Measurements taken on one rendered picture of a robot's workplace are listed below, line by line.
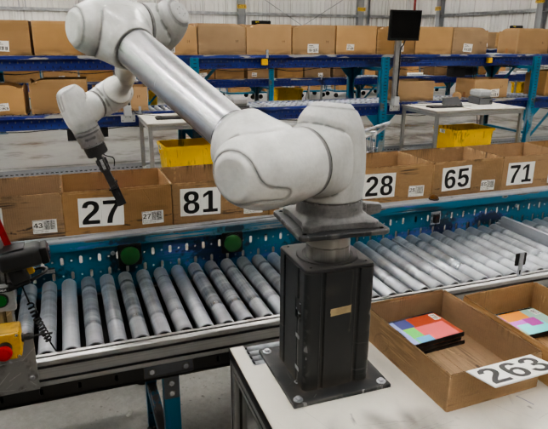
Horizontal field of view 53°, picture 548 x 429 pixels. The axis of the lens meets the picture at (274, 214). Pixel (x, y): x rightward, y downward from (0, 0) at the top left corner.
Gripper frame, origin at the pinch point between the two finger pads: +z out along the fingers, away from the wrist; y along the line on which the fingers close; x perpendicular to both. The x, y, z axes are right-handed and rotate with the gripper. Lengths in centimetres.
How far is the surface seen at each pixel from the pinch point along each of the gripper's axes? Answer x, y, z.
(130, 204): 2.5, 0.4, 5.1
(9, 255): -27, 66, -16
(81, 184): -12.0, -28.4, -2.4
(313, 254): 37, 93, 6
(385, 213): 98, 6, 53
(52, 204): -21.8, 0.3, -6.5
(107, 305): -17.4, 32.4, 23.2
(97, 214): -9.7, 0.6, 3.5
